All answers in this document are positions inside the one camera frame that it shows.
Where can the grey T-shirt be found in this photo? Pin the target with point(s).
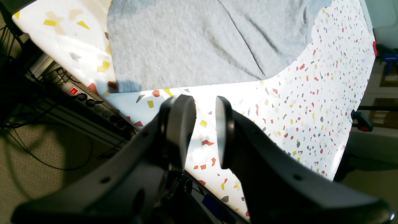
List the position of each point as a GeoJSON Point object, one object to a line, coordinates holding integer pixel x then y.
{"type": "Point", "coordinates": [182, 43]}

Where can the white power strip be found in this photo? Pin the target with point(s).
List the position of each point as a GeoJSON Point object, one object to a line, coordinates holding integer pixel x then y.
{"type": "Point", "coordinates": [86, 106]}

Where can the red clamp right corner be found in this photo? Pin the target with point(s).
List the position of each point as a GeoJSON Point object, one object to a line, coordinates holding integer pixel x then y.
{"type": "Point", "coordinates": [361, 122]}

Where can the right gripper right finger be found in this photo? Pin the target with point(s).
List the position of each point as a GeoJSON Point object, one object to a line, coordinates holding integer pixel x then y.
{"type": "Point", "coordinates": [280, 190]}

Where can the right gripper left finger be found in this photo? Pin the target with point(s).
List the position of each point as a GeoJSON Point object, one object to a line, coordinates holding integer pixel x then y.
{"type": "Point", "coordinates": [124, 189]}

